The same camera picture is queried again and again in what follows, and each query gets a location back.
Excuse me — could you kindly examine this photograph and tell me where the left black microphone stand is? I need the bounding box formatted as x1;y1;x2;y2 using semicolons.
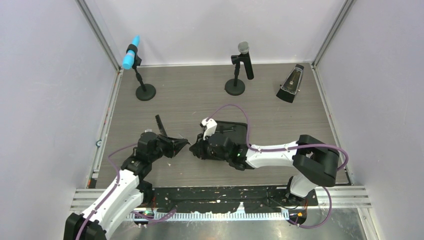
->
132;55;156;101

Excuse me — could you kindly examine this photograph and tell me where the black microphone stand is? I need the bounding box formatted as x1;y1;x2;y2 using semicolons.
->
224;55;246;96
132;55;156;101

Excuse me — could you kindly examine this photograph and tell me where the black metronome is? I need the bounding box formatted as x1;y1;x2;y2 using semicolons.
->
276;64;304;103

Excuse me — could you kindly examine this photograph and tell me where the black comb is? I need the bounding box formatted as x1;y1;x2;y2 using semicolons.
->
155;114;168;137

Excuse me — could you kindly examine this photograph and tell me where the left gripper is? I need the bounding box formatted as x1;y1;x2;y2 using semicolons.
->
149;134;187;163

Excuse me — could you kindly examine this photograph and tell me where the black grey microphone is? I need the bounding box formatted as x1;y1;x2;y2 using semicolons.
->
237;41;254;80

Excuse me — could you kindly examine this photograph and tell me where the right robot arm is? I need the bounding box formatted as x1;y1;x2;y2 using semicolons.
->
189;133;347;205

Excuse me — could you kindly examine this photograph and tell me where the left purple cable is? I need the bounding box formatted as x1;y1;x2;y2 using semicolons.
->
74;143;178;240

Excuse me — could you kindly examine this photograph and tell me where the blue microphone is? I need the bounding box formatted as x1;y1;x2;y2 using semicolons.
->
122;35;140;70

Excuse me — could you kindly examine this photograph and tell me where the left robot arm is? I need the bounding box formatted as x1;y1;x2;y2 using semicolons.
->
63;131;189;240

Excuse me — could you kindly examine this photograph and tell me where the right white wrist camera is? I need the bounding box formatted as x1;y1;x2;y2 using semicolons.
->
200;117;218;140

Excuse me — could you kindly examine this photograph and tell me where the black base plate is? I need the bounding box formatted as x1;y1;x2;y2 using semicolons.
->
141;185;318;214

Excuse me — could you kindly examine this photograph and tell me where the black hair clip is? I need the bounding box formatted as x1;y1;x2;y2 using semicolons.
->
216;126;235;134

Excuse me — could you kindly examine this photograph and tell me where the black zipper tool case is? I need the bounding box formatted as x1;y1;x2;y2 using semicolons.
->
195;120;248;151

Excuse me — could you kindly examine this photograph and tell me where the right black microphone stand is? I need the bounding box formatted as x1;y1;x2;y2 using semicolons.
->
224;55;246;96

